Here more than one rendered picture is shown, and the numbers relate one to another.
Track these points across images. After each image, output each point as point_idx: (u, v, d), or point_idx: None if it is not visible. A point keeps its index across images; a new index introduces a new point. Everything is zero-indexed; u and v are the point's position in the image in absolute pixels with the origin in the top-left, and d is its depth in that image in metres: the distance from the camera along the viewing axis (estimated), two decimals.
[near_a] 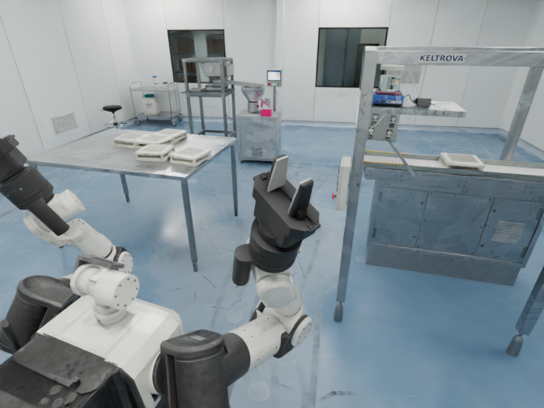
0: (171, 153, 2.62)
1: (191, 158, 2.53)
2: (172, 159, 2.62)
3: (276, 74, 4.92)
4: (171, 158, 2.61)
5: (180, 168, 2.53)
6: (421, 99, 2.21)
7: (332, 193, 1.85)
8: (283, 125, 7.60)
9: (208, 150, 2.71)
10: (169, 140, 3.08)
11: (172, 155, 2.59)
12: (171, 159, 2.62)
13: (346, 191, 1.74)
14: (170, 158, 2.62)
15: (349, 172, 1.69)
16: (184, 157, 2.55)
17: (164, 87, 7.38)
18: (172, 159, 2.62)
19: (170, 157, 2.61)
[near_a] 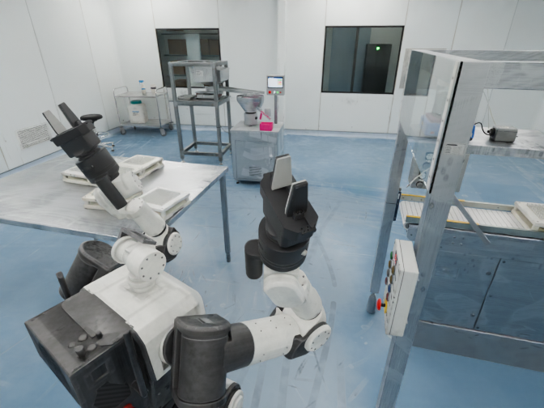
0: None
1: (159, 208, 1.77)
2: None
3: (278, 81, 4.16)
4: None
5: None
6: (502, 129, 1.45)
7: (378, 301, 1.09)
8: (285, 133, 6.84)
9: (184, 193, 1.95)
10: (138, 173, 2.32)
11: None
12: None
13: (409, 309, 0.98)
14: None
15: (416, 280, 0.93)
16: (150, 207, 1.79)
17: (153, 93, 6.62)
18: None
19: None
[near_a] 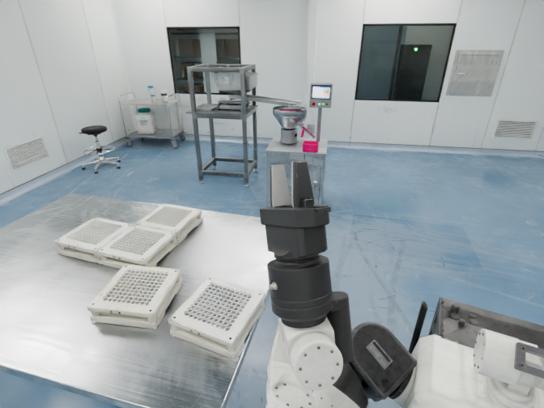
0: (173, 314, 1.09)
1: (225, 339, 1.00)
2: (176, 329, 1.09)
3: (325, 91, 3.38)
4: (174, 327, 1.08)
5: (197, 366, 1.00)
6: None
7: None
8: None
9: (258, 295, 1.18)
10: (170, 240, 1.55)
11: (176, 321, 1.06)
12: (174, 329, 1.09)
13: None
14: (172, 325, 1.08)
15: None
16: (208, 334, 1.02)
17: (163, 100, 5.85)
18: (177, 327, 1.09)
19: (172, 325, 1.08)
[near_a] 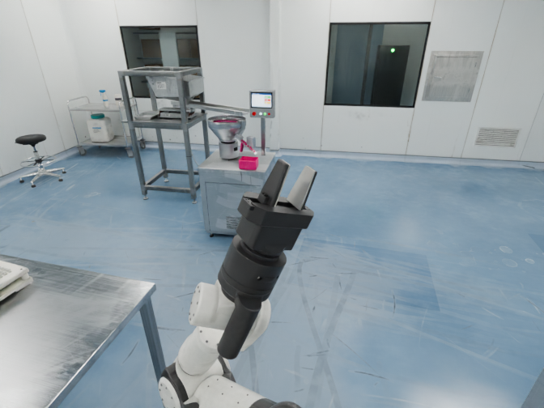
0: None
1: None
2: None
3: (265, 99, 2.93)
4: None
5: None
6: None
7: None
8: (280, 155, 5.62)
9: None
10: None
11: None
12: None
13: None
14: None
15: None
16: None
17: (118, 105, 5.40)
18: None
19: None
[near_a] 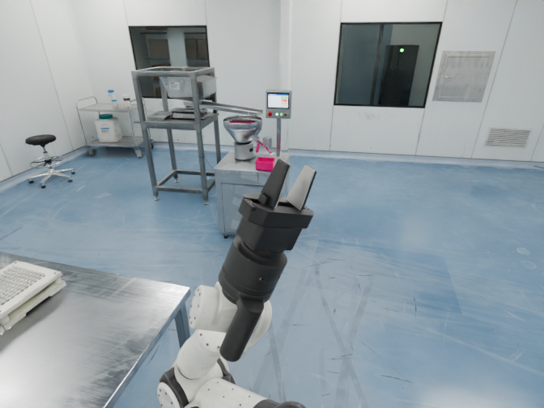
0: None
1: None
2: None
3: (282, 99, 2.91)
4: None
5: None
6: None
7: None
8: (289, 155, 5.60)
9: None
10: None
11: None
12: None
13: None
14: None
15: None
16: None
17: (126, 106, 5.38)
18: None
19: None
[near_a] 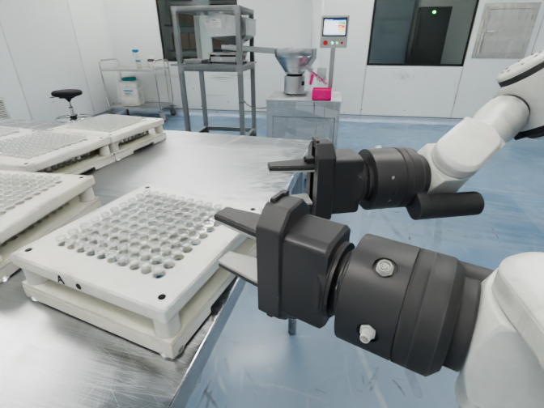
0: (29, 244, 0.43)
1: (146, 299, 0.33)
2: (34, 280, 0.42)
3: (339, 25, 2.72)
4: (28, 274, 0.41)
5: (63, 380, 0.33)
6: None
7: None
8: None
9: (249, 210, 0.51)
10: (99, 150, 0.88)
11: (29, 258, 0.40)
12: (30, 280, 0.42)
13: None
14: (23, 271, 0.42)
15: None
16: (100, 287, 0.35)
17: (150, 67, 5.19)
18: (39, 276, 0.42)
19: (23, 269, 0.41)
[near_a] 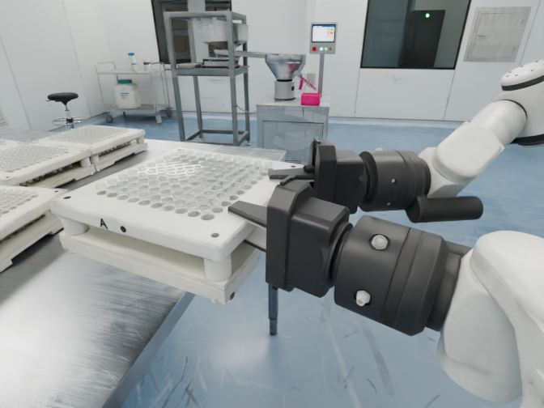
0: (67, 193, 0.41)
1: (198, 237, 0.31)
2: (72, 230, 0.40)
3: (328, 31, 2.78)
4: (66, 223, 0.40)
5: (22, 375, 0.39)
6: None
7: None
8: None
9: (290, 167, 0.49)
10: (79, 162, 0.94)
11: (69, 204, 0.38)
12: (68, 230, 0.40)
13: None
14: (61, 221, 0.40)
15: None
16: (148, 227, 0.33)
17: (146, 70, 5.24)
18: (77, 226, 0.40)
19: (61, 218, 0.40)
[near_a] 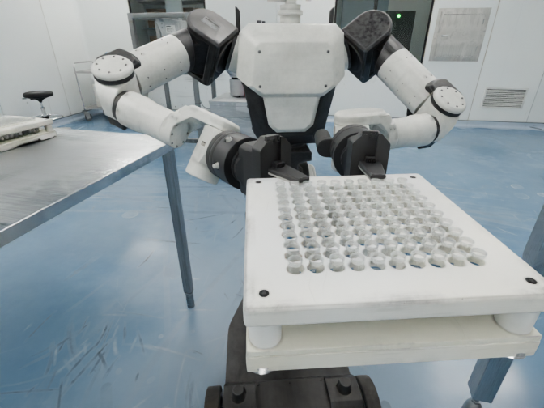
0: (531, 292, 0.25)
1: (423, 180, 0.44)
2: None
3: None
4: None
5: None
6: None
7: None
8: None
9: (261, 183, 0.43)
10: None
11: (526, 265, 0.28)
12: None
13: None
14: None
15: None
16: (451, 201, 0.39)
17: None
18: None
19: None
